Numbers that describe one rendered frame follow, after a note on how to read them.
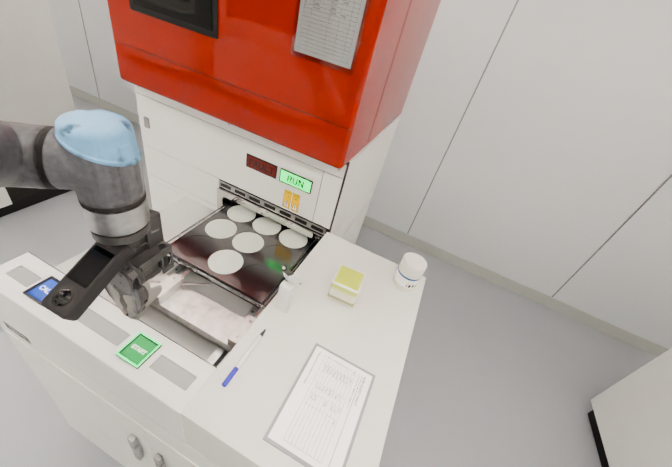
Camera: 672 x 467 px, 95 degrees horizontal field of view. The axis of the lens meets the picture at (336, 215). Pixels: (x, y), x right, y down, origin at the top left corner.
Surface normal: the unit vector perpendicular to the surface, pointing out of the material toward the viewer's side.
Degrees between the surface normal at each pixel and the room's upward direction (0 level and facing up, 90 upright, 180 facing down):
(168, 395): 0
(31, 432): 0
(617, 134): 90
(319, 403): 0
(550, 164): 90
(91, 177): 90
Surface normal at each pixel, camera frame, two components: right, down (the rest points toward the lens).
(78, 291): 0.03, -0.45
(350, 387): 0.22, -0.79
